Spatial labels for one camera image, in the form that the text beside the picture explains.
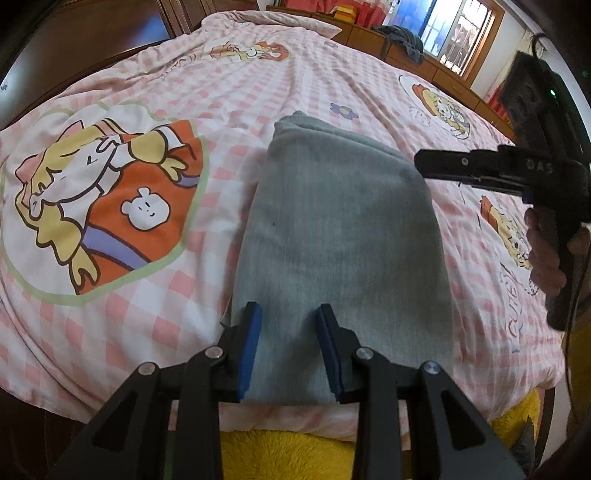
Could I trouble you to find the wooden framed window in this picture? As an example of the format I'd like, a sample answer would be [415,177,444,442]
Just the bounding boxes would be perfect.
[382,0,505,85]

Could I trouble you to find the dark blue cloth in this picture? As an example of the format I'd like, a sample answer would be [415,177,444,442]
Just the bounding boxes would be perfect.
[373,25,426,66]

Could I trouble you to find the long wooden low cabinet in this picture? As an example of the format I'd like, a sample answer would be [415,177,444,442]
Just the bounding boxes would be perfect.
[267,4,520,141]

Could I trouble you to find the pink checkered cartoon blanket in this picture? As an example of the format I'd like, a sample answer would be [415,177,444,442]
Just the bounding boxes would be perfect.
[0,9,561,439]

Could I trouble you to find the yellow fleece garment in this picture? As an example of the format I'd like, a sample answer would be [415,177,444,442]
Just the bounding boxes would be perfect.
[221,392,543,480]

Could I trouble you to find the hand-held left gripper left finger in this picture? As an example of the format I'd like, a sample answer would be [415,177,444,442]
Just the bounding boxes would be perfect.
[48,302,264,480]

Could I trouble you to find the person's right hand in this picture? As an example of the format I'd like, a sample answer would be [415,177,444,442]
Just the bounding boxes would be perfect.
[524,208,591,302]

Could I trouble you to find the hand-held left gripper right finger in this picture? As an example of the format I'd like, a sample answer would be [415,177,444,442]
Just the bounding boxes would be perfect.
[315,303,528,480]

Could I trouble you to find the grey pants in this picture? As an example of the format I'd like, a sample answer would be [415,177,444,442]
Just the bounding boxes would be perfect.
[221,111,455,407]

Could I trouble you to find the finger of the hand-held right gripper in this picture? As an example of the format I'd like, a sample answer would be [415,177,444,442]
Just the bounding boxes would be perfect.
[414,148,505,188]

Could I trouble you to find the dark brown headboard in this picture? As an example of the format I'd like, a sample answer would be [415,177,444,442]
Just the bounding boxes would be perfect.
[0,0,264,132]

